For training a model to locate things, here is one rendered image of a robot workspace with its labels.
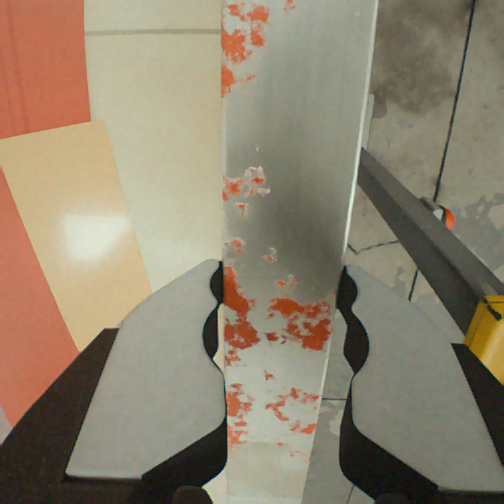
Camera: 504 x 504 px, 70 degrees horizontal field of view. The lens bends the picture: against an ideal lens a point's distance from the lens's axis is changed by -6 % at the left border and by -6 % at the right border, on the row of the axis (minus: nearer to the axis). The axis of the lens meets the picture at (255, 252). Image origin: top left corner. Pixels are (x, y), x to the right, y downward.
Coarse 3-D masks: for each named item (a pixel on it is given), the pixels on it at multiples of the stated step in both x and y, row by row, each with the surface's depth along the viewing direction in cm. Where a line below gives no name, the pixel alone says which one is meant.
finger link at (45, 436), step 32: (96, 352) 8; (64, 384) 7; (96, 384) 7; (32, 416) 7; (64, 416) 7; (0, 448) 6; (32, 448) 6; (64, 448) 6; (0, 480) 5; (32, 480) 5; (64, 480) 6
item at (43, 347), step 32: (0, 224) 15; (0, 256) 16; (32, 256) 16; (0, 288) 17; (32, 288) 17; (0, 320) 18; (32, 320) 18; (0, 352) 19; (32, 352) 19; (64, 352) 19; (0, 384) 20; (32, 384) 20; (0, 416) 21
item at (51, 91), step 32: (0, 0) 11; (32, 0) 11; (64, 0) 11; (0, 32) 12; (32, 32) 12; (64, 32) 12; (0, 64) 12; (32, 64) 12; (64, 64) 12; (0, 96) 13; (32, 96) 13; (64, 96) 13; (0, 128) 13; (32, 128) 13; (0, 192) 15
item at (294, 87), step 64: (256, 0) 8; (320, 0) 8; (256, 64) 9; (320, 64) 9; (256, 128) 10; (320, 128) 10; (256, 192) 11; (320, 192) 11; (256, 256) 12; (320, 256) 12; (256, 320) 13; (320, 320) 13; (256, 384) 14; (320, 384) 14; (256, 448) 16
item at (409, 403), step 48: (384, 288) 11; (384, 336) 9; (432, 336) 9; (384, 384) 8; (432, 384) 8; (384, 432) 7; (432, 432) 7; (480, 432) 7; (384, 480) 7; (432, 480) 6; (480, 480) 6
